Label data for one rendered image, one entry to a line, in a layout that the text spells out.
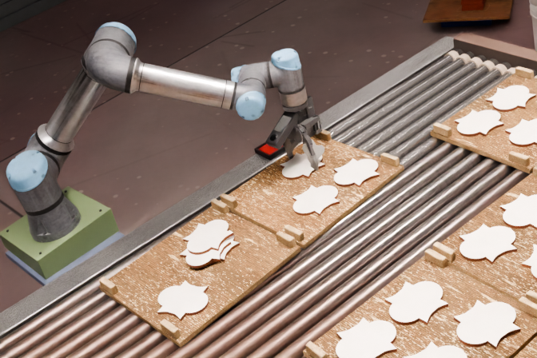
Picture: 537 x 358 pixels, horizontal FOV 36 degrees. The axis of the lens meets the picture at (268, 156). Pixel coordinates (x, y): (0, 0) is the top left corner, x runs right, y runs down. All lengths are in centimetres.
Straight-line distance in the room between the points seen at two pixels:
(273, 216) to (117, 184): 223
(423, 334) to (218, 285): 54
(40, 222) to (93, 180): 209
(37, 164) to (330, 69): 289
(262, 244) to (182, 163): 227
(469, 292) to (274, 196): 67
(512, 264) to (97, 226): 117
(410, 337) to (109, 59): 102
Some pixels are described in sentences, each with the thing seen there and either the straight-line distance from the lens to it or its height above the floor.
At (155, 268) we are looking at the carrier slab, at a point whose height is 94.
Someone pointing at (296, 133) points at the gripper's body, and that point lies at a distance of 239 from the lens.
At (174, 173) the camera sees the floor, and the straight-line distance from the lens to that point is 438.
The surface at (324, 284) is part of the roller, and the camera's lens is 208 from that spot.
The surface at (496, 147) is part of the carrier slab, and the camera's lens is 244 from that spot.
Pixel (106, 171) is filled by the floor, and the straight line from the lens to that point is 459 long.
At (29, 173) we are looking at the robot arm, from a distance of 240.
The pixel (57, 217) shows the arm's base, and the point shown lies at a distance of 246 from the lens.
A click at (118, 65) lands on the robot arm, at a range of 219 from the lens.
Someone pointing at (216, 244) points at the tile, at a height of 96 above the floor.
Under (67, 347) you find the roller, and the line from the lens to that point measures 216.
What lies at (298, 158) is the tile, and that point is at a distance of 249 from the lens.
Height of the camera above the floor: 229
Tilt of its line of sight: 32 degrees down
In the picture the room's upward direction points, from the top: 14 degrees counter-clockwise
